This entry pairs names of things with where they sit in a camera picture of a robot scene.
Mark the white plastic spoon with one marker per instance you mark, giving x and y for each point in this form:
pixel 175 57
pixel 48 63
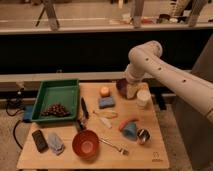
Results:
pixel 106 122

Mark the white cup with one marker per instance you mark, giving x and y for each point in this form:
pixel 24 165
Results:
pixel 143 97

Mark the pile of brown beans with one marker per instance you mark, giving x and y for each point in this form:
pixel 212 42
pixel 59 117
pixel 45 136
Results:
pixel 57 110

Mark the yellow banana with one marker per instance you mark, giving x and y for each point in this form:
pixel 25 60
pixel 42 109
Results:
pixel 109 114

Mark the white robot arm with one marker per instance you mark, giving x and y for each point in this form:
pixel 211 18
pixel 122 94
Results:
pixel 195 91

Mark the purple bowl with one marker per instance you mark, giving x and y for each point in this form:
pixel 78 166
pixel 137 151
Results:
pixel 121 86

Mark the small metal cup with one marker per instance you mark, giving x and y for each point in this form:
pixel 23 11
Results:
pixel 143 136

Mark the green plastic tray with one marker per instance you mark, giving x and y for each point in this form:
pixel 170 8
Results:
pixel 52 92

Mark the red bowl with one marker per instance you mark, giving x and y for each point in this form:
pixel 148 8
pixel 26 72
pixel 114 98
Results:
pixel 85 144

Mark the grey blue cloth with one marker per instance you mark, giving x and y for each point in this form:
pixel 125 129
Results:
pixel 55 143

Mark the orange apple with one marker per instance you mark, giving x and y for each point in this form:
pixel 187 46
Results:
pixel 104 91

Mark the black phone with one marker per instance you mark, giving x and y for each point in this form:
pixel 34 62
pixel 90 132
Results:
pixel 40 141

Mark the metal fork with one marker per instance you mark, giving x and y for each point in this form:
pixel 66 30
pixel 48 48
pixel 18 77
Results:
pixel 120 150

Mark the blue power box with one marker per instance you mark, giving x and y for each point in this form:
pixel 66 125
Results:
pixel 28 113

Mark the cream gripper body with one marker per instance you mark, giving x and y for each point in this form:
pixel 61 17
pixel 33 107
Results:
pixel 132 90

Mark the blue sponge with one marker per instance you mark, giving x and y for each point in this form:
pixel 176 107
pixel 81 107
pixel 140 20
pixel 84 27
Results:
pixel 106 102

